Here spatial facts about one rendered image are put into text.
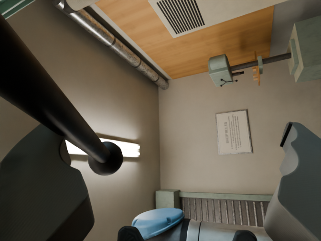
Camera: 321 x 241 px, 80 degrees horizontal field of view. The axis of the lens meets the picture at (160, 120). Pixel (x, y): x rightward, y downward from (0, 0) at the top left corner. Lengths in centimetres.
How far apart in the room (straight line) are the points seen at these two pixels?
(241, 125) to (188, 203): 140
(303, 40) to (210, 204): 227
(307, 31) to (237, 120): 135
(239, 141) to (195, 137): 66
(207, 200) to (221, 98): 154
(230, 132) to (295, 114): 86
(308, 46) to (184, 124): 189
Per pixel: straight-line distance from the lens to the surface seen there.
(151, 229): 43
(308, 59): 234
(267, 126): 306
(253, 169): 302
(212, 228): 44
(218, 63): 225
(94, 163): 20
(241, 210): 305
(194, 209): 318
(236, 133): 304
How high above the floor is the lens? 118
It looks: 26 degrees up
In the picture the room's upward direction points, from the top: 98 degrees counter-clockwise
